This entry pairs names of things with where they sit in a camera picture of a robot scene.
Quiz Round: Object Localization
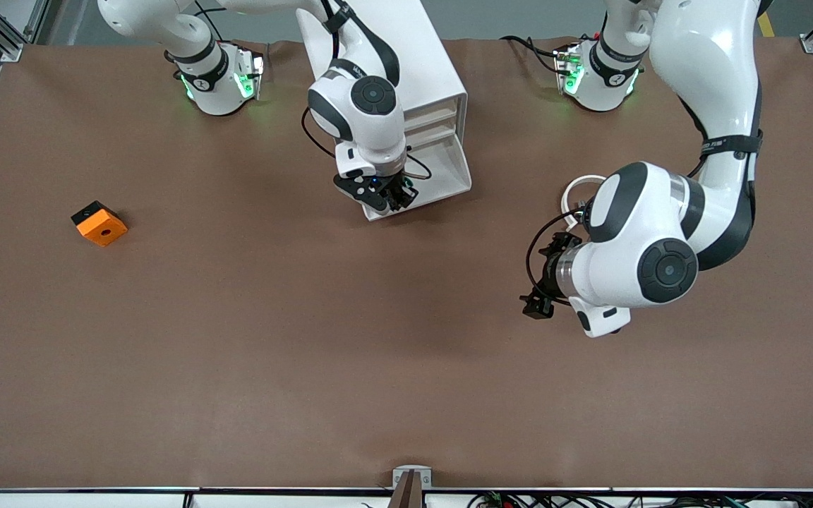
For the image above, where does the orange and black button box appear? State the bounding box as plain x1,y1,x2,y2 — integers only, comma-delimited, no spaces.
71,200,128,248

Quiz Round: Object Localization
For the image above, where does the white curved plastic piece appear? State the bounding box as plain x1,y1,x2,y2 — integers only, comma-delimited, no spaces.
563,174,608,230

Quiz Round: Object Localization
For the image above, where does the brown table mat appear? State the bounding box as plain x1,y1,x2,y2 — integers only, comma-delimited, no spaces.
0,35,813,491

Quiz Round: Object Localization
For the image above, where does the brown bar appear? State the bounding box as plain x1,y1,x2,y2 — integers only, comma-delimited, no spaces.
387,471,427,508

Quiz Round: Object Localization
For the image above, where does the black base power cable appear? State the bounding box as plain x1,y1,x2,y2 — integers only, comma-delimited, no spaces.
500,34,564,71

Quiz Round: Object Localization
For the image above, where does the cable bundle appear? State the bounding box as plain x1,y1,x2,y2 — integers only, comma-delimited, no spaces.
466,490,813,508

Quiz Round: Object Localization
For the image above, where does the grey metal bracket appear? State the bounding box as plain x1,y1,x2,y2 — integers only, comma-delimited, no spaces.
392,466,433,490

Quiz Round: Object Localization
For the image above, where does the white table edge rail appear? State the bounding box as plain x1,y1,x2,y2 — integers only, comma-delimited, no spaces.
0,485,813,508

